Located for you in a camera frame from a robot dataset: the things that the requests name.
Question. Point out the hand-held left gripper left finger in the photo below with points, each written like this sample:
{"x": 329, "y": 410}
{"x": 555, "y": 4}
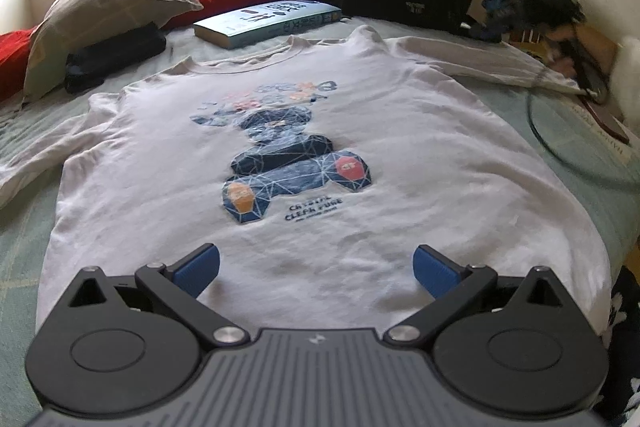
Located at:
{"x": 197, "y": 269}

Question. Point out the red smartphone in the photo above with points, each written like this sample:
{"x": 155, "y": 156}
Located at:
{"x": 607, "y": 122}

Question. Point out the white sweatshirt with bear print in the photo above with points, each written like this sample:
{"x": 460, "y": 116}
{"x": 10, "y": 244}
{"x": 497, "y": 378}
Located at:
{"x": 425, "y": 132}

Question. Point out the grey pillow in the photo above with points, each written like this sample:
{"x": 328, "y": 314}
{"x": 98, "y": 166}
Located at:
{"x": 100, "y": 12}

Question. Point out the dark folded cloth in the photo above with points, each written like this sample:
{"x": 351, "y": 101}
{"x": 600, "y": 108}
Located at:
{"x": 115, "y": 57}

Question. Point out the green plaid bed blanket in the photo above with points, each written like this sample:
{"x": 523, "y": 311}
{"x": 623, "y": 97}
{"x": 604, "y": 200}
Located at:
{"x": 30, "y": 257}

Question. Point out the light blue book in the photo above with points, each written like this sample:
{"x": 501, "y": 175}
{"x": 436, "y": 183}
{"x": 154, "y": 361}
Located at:
{"x": 260, "y": 22}

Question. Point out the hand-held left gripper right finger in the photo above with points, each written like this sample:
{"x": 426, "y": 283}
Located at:
{"x": 435, "y": 274}

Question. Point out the dark star-print pants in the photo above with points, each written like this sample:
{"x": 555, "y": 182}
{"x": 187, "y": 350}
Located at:
{"x": 622, "y": 347}

